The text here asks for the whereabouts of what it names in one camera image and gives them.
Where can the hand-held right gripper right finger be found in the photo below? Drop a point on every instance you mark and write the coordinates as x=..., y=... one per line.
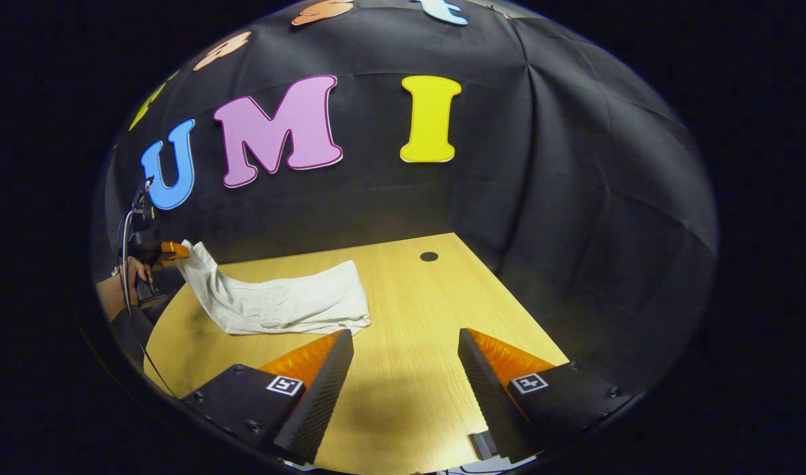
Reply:
x=489, y=402

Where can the white jeans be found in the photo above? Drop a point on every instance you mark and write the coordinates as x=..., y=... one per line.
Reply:
x=291, y=297

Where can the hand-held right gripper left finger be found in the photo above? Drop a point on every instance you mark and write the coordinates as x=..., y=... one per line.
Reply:
x=324, y=396

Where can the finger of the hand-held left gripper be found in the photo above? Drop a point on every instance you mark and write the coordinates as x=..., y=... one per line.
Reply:
x=173, y=251

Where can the black backdrop cloth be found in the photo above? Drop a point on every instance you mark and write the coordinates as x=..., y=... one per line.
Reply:
x=574, y=198

